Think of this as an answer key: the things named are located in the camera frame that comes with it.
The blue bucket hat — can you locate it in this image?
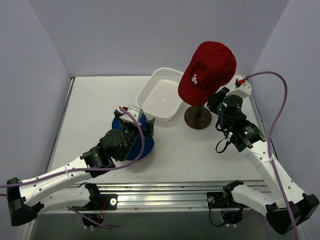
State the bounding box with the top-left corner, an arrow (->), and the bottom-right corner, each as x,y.
111,113 -> 155,161

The white perforated plastic basket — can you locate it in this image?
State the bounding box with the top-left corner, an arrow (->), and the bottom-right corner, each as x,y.
135,67 -> 184,123

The red LA baseball cap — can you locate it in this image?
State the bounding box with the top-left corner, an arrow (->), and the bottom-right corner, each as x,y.
178,41 -> 237,107

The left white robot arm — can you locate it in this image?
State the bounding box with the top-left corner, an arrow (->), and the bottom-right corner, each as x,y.
6,118 -> 155,227

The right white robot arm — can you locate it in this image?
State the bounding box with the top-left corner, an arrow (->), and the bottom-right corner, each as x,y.
207,87 -> 320,235

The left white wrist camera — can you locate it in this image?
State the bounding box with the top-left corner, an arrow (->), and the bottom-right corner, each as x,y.
114,105 -> 143,125

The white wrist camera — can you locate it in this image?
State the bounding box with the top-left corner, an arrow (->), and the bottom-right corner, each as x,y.
114,105 -> 143,125
226,78 -> 252,99

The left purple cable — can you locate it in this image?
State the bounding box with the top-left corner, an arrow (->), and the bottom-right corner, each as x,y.
0,107 -> 146,196

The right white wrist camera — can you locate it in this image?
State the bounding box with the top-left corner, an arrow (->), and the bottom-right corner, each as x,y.
226,78 -> 252,99

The aluminium mounting rail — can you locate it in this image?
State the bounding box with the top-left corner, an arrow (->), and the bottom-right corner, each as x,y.
96,180 -> 231,213

